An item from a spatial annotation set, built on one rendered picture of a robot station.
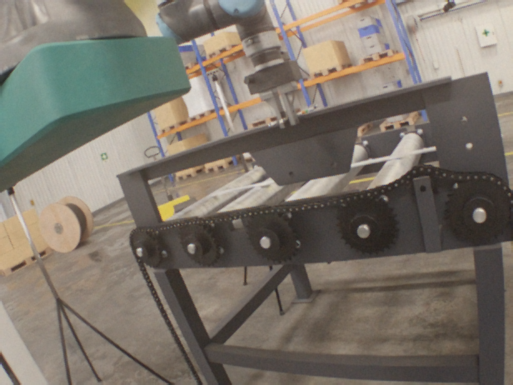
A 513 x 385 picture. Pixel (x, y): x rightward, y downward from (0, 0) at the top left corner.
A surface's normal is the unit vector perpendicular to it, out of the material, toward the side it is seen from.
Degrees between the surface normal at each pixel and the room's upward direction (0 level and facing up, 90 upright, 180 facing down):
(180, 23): 106
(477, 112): 90
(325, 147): 90
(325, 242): 90
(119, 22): 90
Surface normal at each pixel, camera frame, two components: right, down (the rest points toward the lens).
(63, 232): -0.09, 0.24
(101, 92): 0.81, -0.16
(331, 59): -0.53, 0.35
